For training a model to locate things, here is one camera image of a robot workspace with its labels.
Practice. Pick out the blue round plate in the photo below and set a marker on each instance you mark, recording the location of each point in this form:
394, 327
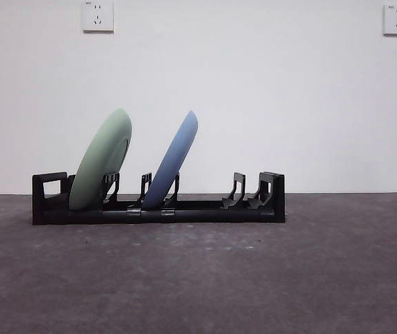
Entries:
170, 163

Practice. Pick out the pale green round plate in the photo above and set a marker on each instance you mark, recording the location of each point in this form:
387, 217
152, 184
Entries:
101, 160

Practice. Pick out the black plastic plate rack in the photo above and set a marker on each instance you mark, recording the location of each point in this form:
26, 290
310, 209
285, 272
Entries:
201, 214

